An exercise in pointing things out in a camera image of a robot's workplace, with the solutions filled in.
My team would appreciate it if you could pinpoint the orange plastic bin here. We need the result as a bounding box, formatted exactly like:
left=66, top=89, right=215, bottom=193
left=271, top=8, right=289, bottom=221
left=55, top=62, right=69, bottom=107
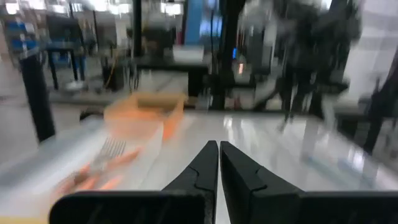
left=103, top=91, right=188, bottom=144

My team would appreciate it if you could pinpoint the computer monitor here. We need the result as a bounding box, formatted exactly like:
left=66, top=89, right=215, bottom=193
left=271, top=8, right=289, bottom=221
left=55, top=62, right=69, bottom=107
left=183, top=0, right=225, bottom=46

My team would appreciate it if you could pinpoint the black desk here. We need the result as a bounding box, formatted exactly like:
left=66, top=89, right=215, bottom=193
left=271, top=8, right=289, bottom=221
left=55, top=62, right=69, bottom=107
left=132, top=58, right=210, bottom=98

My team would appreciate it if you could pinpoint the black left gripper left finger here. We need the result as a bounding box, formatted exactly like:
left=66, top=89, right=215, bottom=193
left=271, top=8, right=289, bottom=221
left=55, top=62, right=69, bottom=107
left=49, top=140, right=220, bottom=224

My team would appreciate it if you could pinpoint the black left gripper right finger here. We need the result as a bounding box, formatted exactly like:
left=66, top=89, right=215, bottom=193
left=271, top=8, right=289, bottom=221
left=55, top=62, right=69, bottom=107
left=220, top=141, right=398, bottom=224

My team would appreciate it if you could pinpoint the black round post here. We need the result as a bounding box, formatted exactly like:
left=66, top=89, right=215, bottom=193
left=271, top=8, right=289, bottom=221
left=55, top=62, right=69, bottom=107
left=17, top=51, right=57, bottom=143

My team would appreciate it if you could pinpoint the clear plastic bin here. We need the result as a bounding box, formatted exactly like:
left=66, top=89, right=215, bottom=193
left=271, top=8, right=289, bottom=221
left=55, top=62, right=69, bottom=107
left=0, top=116, right=167, bottom=218

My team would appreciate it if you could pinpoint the black round object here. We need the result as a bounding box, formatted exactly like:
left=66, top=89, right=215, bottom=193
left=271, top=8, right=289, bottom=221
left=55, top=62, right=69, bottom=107
left=78, top=106, right=106, bottom=121

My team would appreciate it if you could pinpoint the white tray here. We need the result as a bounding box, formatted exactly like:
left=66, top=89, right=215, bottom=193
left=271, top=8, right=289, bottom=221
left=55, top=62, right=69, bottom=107
left=172, top=45, right=205, bottom=63

